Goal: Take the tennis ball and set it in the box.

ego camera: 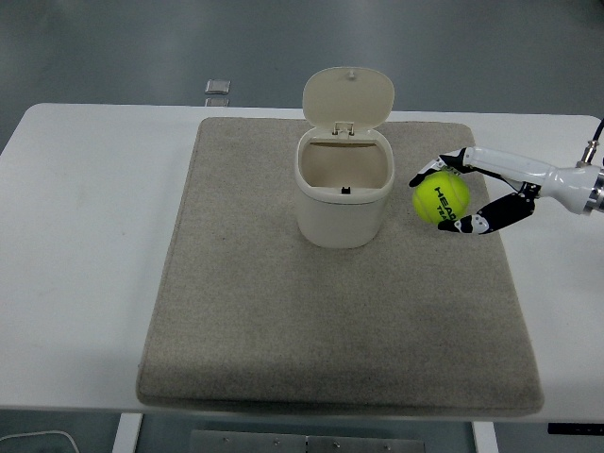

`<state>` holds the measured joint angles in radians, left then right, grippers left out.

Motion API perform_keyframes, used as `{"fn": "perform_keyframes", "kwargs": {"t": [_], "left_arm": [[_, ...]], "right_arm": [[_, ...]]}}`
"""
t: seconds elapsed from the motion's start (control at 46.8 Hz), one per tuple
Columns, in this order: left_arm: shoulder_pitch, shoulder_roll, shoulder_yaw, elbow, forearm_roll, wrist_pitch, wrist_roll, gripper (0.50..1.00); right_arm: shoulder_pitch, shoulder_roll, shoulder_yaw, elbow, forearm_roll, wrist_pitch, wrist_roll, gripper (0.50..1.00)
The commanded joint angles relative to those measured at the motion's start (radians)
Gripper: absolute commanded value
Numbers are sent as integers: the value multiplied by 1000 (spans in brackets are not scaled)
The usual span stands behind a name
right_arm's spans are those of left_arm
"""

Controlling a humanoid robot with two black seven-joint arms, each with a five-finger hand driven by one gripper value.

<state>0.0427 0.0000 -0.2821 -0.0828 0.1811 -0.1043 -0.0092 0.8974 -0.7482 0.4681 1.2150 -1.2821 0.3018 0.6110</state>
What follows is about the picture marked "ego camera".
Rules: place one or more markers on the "yellow-green tennis ball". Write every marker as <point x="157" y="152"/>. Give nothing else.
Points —
<point x="439" y="196"/>

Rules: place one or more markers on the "white table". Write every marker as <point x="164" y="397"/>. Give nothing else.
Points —
<point x="85" y="245"/>

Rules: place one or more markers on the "silver floor plate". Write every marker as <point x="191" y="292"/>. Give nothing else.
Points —
<point x="217" y="101"/>
<point x="218" y="85"/>

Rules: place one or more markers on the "beige fabric mat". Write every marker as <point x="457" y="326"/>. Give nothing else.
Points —
<point x="340" y="302"/>

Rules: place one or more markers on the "cream lidded plastic bin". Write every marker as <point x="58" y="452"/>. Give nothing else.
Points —
<point x="344" y="189"/>

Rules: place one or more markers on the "black table control panel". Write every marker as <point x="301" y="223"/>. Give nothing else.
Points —
<point x="575" y="428"/>

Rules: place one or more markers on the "grey metal plate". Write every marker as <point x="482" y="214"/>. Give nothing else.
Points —
<point x="307" y="441"/>

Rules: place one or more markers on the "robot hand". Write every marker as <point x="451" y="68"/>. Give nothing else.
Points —
<point x="528" y="179"/>

